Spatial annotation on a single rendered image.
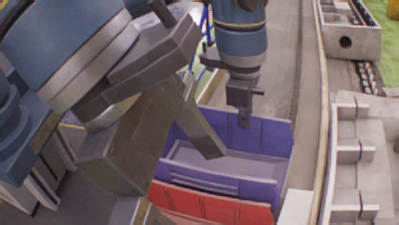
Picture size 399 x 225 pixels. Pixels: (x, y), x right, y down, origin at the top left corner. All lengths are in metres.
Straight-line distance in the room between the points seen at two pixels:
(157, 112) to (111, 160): 0.07
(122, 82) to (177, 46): 0.04
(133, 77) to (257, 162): 0.63
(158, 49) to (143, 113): 0.08
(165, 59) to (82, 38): 0.06
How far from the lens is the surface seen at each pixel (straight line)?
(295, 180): 0.82
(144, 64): 0.17
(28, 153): 0.84
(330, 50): 1.44
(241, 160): 0.78
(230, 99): 0.59
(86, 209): 1.39
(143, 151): 0.22
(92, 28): 0.18
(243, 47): 0.53
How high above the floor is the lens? 1.41
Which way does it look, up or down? 40 degrees down
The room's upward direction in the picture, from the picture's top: 8 degrees counter-clockwise
